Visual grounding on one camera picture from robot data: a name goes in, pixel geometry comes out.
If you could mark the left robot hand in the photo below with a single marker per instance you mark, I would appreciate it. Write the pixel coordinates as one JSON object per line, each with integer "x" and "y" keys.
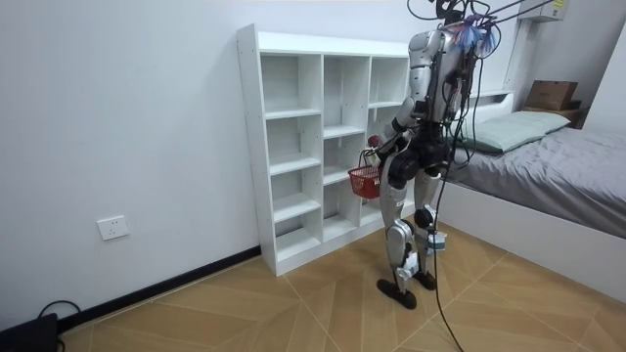
{"x": 385, "y": 148}

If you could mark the red plastic basket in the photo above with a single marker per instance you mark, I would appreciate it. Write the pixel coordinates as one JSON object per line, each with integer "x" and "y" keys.
{"x": 365, "y": 182}

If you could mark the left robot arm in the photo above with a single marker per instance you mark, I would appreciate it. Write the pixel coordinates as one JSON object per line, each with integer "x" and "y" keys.
{"x": 418, "y": 73}

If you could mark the robot legs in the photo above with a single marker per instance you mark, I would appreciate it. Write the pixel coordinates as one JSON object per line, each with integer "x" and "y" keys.
{"x": 393, "y": 205}

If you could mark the robot body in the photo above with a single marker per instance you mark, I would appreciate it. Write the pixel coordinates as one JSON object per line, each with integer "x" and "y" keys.
{"x": 442, "y": 73}

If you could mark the pale green pillow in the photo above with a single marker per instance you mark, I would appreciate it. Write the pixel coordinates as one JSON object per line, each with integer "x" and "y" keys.
{"x": 513, "y": 129}

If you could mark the white cubby shelf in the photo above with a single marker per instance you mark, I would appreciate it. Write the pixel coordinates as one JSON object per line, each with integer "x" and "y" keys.
{"x": 254, "y": 146}

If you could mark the brown cardboard box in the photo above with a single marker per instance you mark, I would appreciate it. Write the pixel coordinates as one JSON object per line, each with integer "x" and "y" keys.
{"x": 550, "y": 95}

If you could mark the grey bed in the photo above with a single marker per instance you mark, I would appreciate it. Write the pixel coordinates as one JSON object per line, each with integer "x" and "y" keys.
{"x": 538, "y": 234}

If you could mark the wooden nightstand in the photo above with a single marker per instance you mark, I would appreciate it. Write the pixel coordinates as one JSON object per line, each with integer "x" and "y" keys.
{"x": 574, "y": 115}

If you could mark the white air conditioner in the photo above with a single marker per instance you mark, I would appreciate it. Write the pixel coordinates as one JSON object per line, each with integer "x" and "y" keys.
{"x": 543, "y": 11}

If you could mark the black box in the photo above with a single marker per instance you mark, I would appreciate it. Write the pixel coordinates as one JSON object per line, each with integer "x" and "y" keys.
{"x": 27, "y": 335}

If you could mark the white wall pipe duct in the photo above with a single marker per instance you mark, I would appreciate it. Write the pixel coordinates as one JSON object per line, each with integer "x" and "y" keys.
{"x": 517, "y": 54}

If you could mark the white wall socket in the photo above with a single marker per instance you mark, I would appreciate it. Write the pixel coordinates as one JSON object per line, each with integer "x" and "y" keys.
{"x": 113, "y": 228}

